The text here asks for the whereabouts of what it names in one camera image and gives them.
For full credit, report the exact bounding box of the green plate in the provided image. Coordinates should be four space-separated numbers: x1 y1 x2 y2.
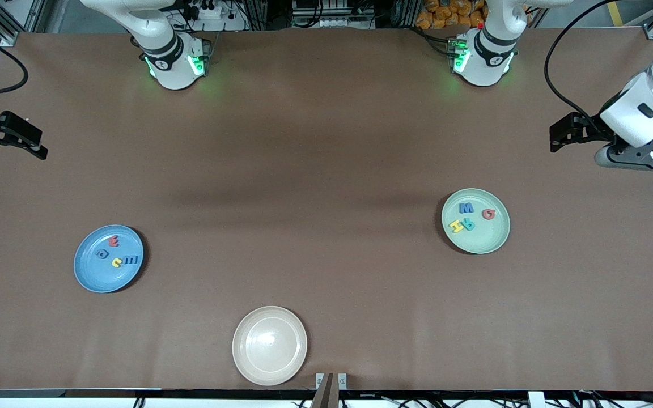
441 188 511 254

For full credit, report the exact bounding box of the blue plate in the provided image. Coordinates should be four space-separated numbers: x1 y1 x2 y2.
73 224 145 294

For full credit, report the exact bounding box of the black base connector box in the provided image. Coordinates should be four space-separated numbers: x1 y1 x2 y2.
446 36 470 74
189 37 214 78

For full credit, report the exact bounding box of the white power strip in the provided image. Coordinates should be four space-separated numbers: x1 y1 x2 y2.
188 0 248 32

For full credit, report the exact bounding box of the metal table edge bracket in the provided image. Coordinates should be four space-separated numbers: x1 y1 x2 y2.
315 372 347 408

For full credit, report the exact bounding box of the grey equipment box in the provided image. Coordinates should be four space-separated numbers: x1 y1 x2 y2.
291 0 375 28

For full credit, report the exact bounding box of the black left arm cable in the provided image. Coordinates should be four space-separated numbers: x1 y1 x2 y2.
544 0 625 134

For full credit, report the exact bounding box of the orange bag pile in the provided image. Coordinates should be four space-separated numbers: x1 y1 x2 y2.
415 0 487 30

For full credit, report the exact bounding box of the beige plate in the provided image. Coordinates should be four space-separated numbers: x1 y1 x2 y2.
232 306 308 386

